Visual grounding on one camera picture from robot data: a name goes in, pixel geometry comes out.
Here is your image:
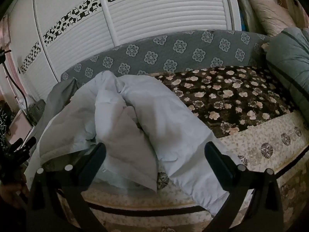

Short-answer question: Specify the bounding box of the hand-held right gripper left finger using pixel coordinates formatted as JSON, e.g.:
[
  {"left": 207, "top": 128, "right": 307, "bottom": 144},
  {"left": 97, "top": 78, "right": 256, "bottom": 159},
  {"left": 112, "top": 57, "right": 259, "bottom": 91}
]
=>
[{"left": 25, "top": 142, "right": 109, "bottom": 232}]

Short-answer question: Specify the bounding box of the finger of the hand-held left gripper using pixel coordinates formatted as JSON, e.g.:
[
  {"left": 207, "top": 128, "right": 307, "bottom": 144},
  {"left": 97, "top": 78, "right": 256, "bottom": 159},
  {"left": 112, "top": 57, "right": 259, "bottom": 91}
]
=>
[
  {"left": 20, "top": 136, "right": 37, "bottom": 159},
  {"left": 8, "top": 138, "right": 24, "bottom": 153}
]

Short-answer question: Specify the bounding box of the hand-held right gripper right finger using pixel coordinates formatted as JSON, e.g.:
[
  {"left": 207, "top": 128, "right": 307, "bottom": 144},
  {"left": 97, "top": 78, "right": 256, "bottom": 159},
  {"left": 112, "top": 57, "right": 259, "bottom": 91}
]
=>
[{"left": 204, "top": 141, "right": 285, "bottom": 232}]

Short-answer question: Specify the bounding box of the large white garment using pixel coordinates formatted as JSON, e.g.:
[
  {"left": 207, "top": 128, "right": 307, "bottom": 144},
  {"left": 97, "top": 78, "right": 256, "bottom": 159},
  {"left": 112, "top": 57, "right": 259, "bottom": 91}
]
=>
[{"left": 24, "top": 71, "right": 244, "bottom": 217}]

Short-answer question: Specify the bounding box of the pink box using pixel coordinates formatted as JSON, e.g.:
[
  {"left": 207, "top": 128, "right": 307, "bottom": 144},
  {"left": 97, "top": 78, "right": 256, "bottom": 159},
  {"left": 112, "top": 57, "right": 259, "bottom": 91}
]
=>
[{"left": 8, "top": 111, "right": 35, "bottom": 146}]

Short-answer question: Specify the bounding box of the dark patterned cloth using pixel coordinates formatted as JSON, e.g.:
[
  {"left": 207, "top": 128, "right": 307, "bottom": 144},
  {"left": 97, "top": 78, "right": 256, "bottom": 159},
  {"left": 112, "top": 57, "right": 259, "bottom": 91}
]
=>
[{"left": 0, "top": 101, "right": 12, "bottom": 148}]

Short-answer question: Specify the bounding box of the black bag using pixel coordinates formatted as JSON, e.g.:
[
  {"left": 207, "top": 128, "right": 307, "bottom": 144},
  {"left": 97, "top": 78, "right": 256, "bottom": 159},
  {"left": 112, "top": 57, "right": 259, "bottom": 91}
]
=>
[{"left": 28, "top": 100, "right": 47, "bottom": 124}]

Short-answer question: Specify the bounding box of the grey cloth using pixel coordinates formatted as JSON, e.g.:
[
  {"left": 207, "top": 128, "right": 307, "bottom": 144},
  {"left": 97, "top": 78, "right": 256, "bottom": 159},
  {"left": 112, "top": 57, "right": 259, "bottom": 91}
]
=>
[{"left": 30, "top": 77, "right": 79, "bottom": 141}]

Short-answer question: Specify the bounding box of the beige patterned bedsheet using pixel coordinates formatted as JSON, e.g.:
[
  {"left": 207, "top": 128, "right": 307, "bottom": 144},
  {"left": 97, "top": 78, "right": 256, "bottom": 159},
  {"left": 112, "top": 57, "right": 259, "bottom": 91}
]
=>
[{"left": 43, "top": 111, "right": 309, "bottom": 232}]

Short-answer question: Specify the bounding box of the black tripod stand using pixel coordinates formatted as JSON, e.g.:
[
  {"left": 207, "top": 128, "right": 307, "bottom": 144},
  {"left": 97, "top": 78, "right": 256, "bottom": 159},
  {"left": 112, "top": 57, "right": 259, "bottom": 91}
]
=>
[{"left": 0, "top": 49, "right": 33, "bottom": 126}]

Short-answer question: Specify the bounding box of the dark floral blanket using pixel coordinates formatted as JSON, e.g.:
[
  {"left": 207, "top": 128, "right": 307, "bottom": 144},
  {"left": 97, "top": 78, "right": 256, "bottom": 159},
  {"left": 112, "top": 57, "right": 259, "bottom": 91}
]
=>
[{"left": 154, "top": 65, "right": 298, "bottom": 139}]

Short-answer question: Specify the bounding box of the grey floral bed cover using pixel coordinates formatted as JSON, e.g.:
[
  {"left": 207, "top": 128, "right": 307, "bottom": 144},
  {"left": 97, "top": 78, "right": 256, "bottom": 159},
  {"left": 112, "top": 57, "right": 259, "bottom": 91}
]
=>
[{"left": 60, "top": 29, "right": 273, "bottom": 85}]

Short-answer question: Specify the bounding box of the grey-green quilt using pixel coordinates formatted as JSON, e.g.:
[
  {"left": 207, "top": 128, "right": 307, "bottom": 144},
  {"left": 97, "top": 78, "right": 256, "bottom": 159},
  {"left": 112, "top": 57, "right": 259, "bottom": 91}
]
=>
[{"left": 266, "top": 28, "right": 309, "bottom": 126}]

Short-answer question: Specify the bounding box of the pink pillow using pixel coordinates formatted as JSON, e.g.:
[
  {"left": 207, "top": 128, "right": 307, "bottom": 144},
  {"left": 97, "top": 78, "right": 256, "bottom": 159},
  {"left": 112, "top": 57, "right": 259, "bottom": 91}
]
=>
[{"left": 246, "top": 0, "right": 298, "bottom": 38}]

